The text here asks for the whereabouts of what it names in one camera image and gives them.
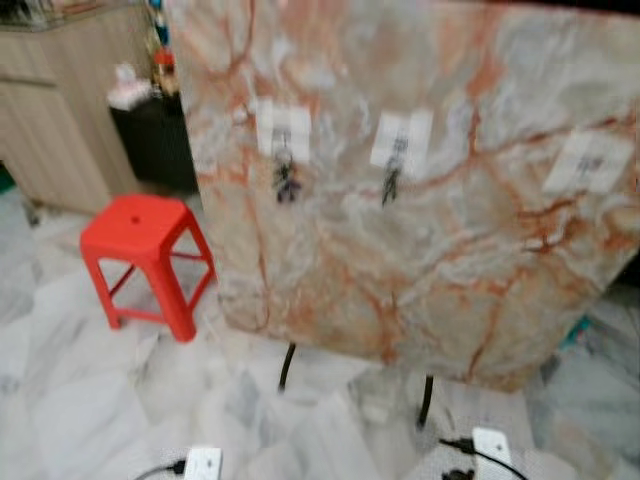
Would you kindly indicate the white pink item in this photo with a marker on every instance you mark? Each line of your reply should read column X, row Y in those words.
column 128, row 88

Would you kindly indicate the dark bulky key bunch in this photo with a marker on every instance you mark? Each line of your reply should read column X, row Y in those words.
column 287, row 182

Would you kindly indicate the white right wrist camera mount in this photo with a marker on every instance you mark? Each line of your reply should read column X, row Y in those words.
column 493, row 442

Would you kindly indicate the white hook plate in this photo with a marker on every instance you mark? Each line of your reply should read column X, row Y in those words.
column 283, row 122
column 402, row 130
column 590, row 162

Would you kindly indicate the light wooden cabinet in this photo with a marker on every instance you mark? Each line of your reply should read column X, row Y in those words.
column 55, row 110

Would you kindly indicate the red plastic stool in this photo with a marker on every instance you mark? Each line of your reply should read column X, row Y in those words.
column 145, row 235

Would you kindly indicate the orange veined marble board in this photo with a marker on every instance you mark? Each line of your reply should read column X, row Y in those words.
column 400, row 250

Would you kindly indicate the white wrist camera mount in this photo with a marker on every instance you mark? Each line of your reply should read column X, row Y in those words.
column 493, row 442
column 202, row 464

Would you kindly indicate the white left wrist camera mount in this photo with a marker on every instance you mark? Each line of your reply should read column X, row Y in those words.
column 202, row 464

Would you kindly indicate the dark grey cabinet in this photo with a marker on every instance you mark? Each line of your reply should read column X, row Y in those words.
column 155, row 145

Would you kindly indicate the teal item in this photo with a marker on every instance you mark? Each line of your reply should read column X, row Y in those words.
column 577, row 330

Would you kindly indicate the colourful figurine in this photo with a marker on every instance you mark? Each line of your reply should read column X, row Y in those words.
column 163, row 62

